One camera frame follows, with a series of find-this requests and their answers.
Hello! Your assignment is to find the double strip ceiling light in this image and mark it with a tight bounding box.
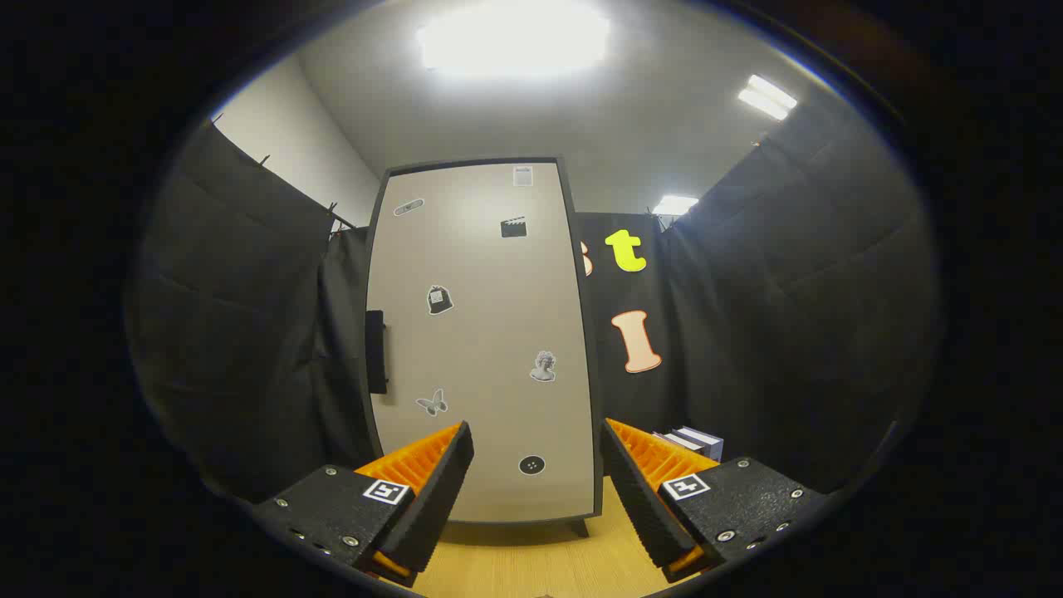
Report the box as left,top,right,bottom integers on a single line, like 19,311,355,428
737,74,799,122

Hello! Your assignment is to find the large ceiling light panel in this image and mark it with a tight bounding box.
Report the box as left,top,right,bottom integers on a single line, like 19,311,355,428
415,0,611,80

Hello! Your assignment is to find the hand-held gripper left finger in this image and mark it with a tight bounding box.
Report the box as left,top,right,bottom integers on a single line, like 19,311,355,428
253,420,476,589

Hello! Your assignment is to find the black backdrop cloth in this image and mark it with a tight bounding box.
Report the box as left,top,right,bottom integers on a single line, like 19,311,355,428
125,83,943,507

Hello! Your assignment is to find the grey blue spine book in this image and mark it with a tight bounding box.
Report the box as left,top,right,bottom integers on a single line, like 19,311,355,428
677,426,725,463

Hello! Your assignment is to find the black cabinet door handle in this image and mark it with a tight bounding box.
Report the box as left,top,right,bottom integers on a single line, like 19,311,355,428
365,310,389,395

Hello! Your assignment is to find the dark grey cabinet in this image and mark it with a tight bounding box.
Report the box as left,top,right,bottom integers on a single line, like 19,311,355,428
363,156,605,539

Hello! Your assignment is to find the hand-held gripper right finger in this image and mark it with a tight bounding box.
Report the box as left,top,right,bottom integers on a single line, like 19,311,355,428
600,418,831,584

